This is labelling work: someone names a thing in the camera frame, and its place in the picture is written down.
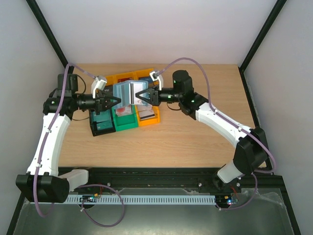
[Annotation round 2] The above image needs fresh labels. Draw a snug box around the yellow bin back middle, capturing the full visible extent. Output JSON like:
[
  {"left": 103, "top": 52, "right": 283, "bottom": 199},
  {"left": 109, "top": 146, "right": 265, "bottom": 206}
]
[{"left": 115, "top": 72, "right": 135, "bottom": 83}]

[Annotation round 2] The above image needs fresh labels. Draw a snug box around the left black frame post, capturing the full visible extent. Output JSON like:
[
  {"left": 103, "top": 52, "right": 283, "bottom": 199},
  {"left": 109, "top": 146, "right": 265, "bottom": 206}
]
[{"left": 26, "top": 0, "right": 68, "bottom": 68}]

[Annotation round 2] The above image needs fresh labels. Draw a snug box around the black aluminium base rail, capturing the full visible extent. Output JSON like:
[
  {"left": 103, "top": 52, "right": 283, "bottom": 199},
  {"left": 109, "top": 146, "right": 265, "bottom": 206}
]
[{"left": 24, "top": 167, "right": 284, "bottom": 194}]

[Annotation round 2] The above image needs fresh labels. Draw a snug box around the magnetic stripe white card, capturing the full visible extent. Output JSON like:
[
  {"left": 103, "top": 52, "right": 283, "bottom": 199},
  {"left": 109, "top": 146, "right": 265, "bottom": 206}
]
[{"left": 138, "top": 111, "right": 155, "bottom": 120}]

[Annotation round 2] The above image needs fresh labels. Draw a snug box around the white red circle card stack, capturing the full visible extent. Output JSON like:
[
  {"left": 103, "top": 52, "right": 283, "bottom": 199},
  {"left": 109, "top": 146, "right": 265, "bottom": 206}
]
[{"left": 115, "top": 105, "right": 133, "bottom": 117}]

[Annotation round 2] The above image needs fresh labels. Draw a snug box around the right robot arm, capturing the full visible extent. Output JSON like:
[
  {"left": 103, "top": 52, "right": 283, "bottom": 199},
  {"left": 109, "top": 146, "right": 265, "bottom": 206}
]
[{"left": 131, "top": 70, "right": 268, "bottom": 192}]

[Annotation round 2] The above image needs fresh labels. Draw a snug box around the yellow bin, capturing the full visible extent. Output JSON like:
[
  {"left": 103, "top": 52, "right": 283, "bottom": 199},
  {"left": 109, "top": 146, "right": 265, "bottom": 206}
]
[
  {"left": 134, "top": 68, "right": 158, "bottom": 87},
  {"left": 105, "top": 75, "right": 116, "bottom": 86},
  {"left": 135, "top": 105, "right": 160, "bottom": 127},
  {"left": 115, "top": 72, "right": 135, "bottom": 83}
]

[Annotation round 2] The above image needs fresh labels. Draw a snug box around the blue card holder wallet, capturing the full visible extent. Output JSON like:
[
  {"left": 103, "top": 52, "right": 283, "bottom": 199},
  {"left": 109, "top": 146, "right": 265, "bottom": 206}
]
[{"left": 112, "top": 80, "right": 148, "bottom": 109}]

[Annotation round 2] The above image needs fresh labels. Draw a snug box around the white slotted cable duct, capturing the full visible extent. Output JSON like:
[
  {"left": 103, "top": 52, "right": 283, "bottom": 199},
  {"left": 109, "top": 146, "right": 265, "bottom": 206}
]
[{"left": 65, "top": 195, "right": 216, "bottom": 205}]

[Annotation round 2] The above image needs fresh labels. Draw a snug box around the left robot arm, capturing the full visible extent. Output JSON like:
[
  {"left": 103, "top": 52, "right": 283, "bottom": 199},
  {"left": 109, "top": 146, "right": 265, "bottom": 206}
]
[{"left": 16, "top": 74, "right": 121, "bottom": 203}]

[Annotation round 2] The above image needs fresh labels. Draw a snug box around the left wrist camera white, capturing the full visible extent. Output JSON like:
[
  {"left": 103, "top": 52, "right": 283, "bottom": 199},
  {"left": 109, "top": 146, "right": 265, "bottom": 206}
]
[{"left": 91, "top": 76, "right": 107, "bottom": 98}]

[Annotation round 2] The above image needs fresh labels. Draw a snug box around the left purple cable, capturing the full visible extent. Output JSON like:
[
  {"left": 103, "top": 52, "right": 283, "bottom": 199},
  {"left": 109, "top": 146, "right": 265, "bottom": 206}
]
[{"left": 33, "top": 63, "right": 125, "bottom": 227}]

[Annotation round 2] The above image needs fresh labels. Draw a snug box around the green bin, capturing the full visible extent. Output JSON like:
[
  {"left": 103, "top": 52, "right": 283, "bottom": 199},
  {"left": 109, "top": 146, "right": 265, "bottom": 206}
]
[{"left": 112, "top": 106, "right": 138, "bottom": 132}]

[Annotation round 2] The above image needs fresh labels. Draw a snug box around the yellow bin front right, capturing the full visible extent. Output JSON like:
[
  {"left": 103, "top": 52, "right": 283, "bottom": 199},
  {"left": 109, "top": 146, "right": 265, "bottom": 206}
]
[{"left": 135, "top": 105, "right": 160, "bottom": 127}]

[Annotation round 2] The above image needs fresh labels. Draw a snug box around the yellow bin back left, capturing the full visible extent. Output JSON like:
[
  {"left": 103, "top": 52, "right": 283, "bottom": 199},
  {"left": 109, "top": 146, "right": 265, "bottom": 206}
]
[{"left": 105, "top": 75, "right": 116, "bottom": 86}]

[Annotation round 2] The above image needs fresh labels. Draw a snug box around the black bin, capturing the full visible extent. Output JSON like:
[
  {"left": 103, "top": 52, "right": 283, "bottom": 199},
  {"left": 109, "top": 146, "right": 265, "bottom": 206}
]
[{"left": 89, "top": 110, "right": 116, "bottom": 137}]

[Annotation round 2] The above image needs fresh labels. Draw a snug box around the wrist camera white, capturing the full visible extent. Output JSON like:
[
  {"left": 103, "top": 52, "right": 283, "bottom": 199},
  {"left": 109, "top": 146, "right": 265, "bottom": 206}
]
[
  {"left": 91, "top": 76, "right": 107, "bottom": 98},
  {"left": 149, "top": 70, "right": 164, "bottom": 91}
]

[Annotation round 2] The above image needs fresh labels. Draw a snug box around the white pink VIP card stack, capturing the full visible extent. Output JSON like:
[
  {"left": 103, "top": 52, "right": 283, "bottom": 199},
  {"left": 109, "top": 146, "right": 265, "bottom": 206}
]
[{"left": 137, "top": 104, "right": 153, "bottom": 112}]

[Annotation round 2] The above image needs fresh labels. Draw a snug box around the teal vip card stack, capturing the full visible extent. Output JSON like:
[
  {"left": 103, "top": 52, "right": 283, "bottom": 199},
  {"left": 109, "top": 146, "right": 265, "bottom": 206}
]
[
  {"left": 92, "top": 110, "right": 111, "bottom": 122},
  {"left": 96, "top": 121, "right": 113, "bottom": 131}
]

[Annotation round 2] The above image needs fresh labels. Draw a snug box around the blue card stack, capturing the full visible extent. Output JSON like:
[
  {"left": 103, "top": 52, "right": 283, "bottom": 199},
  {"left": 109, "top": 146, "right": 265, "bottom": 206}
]
[{"left": 138, "top": 76, "right": 153, "bottom": 84}]

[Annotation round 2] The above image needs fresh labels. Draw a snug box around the yellow bin back right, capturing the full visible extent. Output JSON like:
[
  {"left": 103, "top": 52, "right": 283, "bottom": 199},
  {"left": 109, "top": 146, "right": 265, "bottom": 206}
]
[{"left": 134, "top": 68, "right": 158, "bottom": 87}]

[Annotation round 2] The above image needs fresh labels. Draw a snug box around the right black frame post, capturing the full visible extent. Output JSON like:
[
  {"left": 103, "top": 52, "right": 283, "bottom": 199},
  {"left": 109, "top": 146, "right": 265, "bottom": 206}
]
[{"left": 239, "top": 0, "right": 287, "bottom": 71}]

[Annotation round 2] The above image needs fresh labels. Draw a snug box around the black frame post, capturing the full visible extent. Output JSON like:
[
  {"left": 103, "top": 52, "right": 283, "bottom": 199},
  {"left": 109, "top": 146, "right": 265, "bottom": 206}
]
[
  {"left": 239, "top": 0, "right": 287, "bottom": 71},
  {"left": 26, "top": 0, "right": 68, "bottom": 68}
]

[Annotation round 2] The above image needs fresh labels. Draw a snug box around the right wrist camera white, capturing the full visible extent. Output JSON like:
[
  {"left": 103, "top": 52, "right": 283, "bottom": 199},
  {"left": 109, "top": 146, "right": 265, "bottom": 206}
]
[{"left": 149, "top": 70, "right": 164, "bottom": 91}]

